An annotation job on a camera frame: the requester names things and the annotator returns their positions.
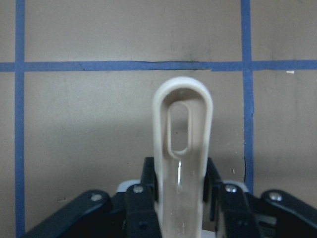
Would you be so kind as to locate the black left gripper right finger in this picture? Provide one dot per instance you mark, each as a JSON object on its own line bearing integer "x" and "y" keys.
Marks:
{"x": 236, "y": 213}

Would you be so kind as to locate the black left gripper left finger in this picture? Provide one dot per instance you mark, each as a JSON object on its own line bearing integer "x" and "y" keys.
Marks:
{"x": 130, "y": 213}

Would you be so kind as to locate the beige plastic dustpan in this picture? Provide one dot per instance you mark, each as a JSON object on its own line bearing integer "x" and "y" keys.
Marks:
{"x": 181, "y": 174}

